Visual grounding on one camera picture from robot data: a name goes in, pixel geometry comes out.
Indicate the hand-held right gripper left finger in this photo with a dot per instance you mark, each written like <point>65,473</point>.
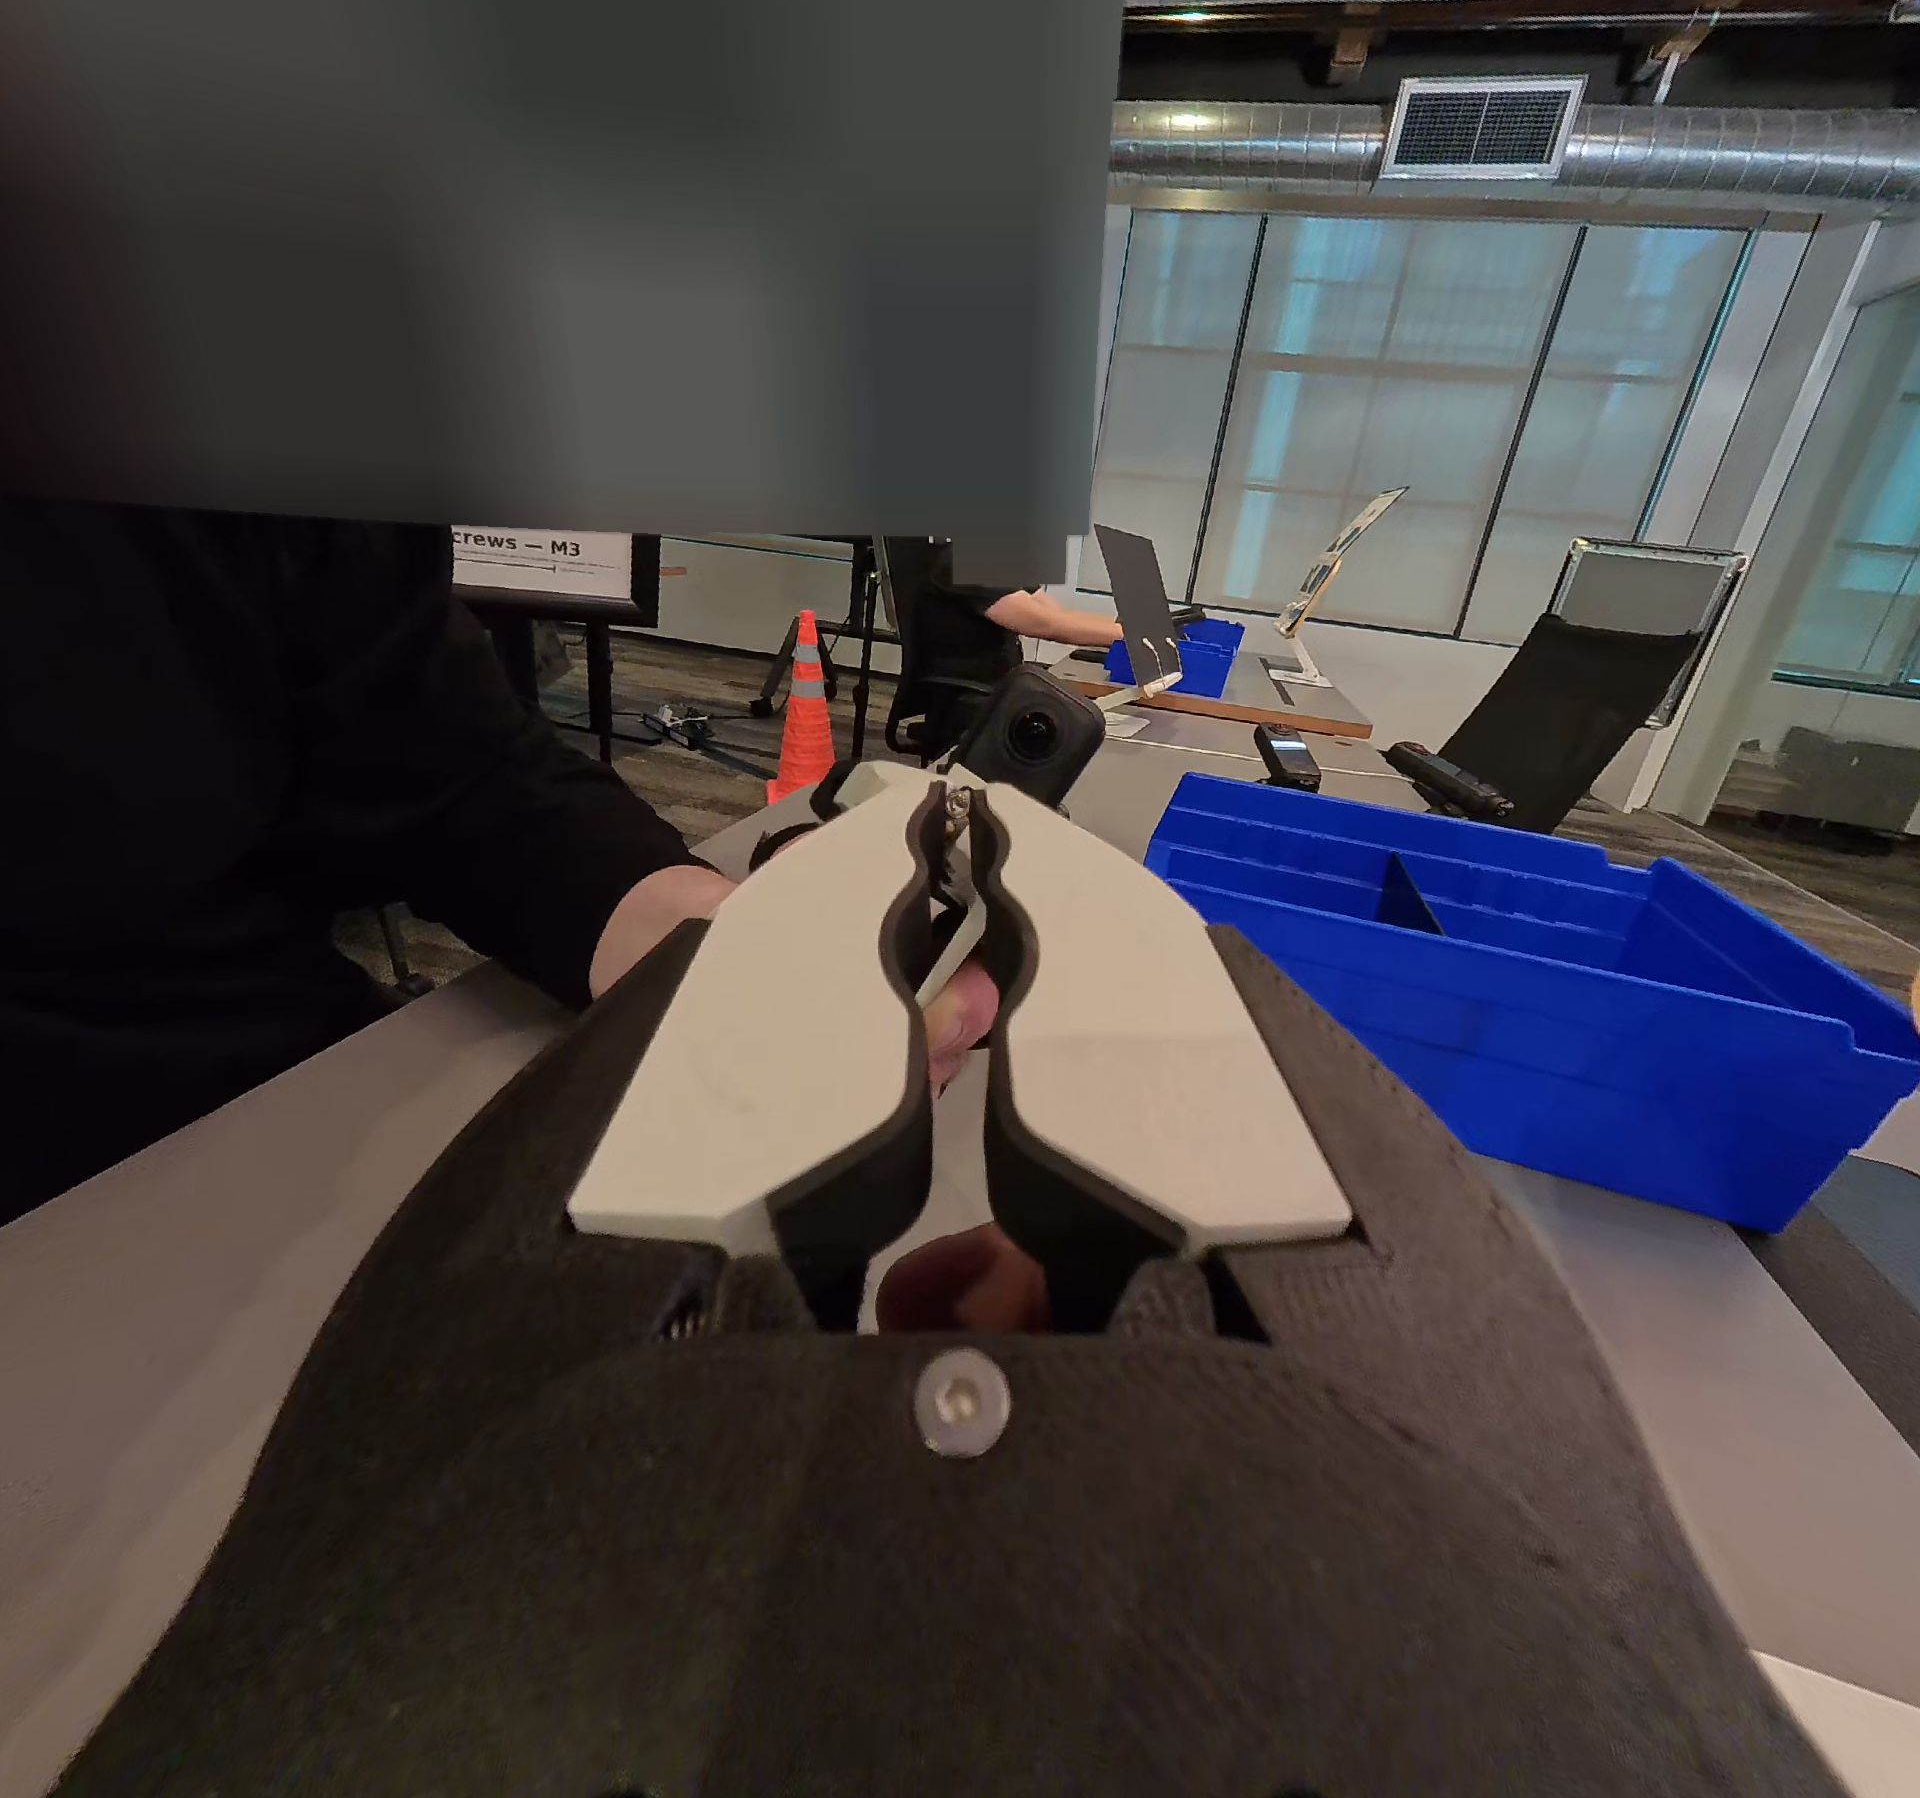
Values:
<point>753,1065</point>

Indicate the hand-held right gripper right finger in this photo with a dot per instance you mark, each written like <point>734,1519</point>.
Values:
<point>1171,1065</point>

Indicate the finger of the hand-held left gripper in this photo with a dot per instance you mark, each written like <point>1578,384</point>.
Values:
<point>877,787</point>

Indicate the blue plastic bin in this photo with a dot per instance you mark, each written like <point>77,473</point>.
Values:
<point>1497,1080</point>
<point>1199,657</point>

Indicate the person's left forearm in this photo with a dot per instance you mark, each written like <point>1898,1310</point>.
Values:
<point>554,807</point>

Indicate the pale neighbouring desk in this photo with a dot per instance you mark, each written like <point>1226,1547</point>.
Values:
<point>1185,762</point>

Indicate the wood-edged desk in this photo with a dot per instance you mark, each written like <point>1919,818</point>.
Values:
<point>1275,695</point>

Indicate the grey desk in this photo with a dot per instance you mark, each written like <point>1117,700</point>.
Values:
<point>224,1304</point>

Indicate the person's left hand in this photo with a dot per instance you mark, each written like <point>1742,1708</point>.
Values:
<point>653,929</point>

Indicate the person's right hand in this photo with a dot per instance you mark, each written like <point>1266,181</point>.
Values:
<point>967,1288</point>

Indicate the black office chair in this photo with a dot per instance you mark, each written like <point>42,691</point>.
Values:
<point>924,718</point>

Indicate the orange traffic cone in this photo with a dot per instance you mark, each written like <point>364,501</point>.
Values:
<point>803,733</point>

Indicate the black stand pole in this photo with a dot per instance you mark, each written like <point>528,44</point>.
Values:
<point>864,657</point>

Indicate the tilted document stand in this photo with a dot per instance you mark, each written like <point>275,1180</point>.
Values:
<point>1342,542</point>
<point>1132,584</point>

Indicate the black floor power strip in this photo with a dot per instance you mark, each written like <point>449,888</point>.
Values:
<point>686,725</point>

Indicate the black handheld device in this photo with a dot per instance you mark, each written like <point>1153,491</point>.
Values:
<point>1288,757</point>
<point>1453,780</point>

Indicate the black bin divider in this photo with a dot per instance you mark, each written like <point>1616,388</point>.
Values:
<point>1406,905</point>

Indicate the white sign on black stand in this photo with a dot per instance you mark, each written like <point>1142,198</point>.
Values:
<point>554,573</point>

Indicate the black mesh lounge chair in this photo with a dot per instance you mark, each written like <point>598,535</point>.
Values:
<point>1578,718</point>

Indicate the person's torso in black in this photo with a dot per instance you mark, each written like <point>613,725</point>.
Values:
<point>185,849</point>

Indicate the silver framed board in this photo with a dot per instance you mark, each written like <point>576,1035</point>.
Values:
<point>1636,587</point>

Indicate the white air vent grille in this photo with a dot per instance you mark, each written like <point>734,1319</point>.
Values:
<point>1483,125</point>

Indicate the silver air duct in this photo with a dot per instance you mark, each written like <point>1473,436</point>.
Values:
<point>1227,138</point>

